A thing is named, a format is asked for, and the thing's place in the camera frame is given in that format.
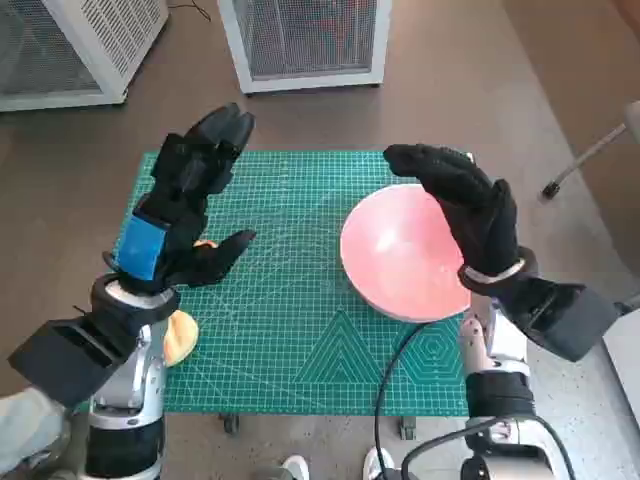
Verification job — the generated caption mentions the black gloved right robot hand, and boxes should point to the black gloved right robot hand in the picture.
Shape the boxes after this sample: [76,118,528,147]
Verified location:
[382,143,521,281]

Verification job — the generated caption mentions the thin black floor cable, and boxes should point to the thin black floor cable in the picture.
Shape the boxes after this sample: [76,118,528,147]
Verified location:
[167,0,214,21]

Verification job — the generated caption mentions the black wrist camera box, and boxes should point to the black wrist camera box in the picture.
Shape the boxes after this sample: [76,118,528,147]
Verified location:
[7,314,146,409]
[499,277,621,364]

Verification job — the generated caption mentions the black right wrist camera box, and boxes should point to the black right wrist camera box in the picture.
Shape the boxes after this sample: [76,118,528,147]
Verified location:
[499,277,621,364]

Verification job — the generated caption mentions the person's leg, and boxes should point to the person's leg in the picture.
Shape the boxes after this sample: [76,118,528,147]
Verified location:
[0,388,69,472]

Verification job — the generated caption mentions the long black robot cable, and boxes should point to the long black robot cable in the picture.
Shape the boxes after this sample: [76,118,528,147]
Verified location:
[373,322,426,480]

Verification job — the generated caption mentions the narrow white mesh cabinet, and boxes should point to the narrow white mesh cabinet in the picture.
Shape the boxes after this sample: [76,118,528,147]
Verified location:
[217,0,394,96]

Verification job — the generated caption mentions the wide white mesh cabinet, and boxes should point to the wide white mesh cabinet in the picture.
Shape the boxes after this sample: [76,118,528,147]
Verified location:
[0,0,171,114]

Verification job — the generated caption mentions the green cutting mat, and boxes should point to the green cutting mat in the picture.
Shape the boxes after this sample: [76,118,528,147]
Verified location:
[107,149,476,417]

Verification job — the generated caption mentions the white flat panel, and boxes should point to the white flat panel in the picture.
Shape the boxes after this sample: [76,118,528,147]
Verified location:
[602,309,640,401]

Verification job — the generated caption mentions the pink bowl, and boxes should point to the pink bowl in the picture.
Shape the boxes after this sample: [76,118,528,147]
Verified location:
[339,183,474,324]

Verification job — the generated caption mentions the grey chair with caster leg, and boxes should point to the grey chair with caster leg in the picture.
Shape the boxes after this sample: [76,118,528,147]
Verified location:
[542,99,640,199]

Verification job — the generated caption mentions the looped black robot cable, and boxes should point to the looped black robot cable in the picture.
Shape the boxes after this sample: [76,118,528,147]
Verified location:
[402,417,576,480]

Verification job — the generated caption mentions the round scored toy bread bun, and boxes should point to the round scored toy bread bun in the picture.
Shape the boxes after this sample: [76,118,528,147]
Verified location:
[162,309,201,369]

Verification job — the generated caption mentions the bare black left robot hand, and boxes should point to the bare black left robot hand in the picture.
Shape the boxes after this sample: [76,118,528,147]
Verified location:
[102,102,259,297]

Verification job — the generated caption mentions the person's white shoe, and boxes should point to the person's white shoe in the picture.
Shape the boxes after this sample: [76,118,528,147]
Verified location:
[282,453,311,480]
[362,445,396,480]

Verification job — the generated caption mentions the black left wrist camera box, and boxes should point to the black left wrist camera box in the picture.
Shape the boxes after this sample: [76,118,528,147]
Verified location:
[7,314,146,409]

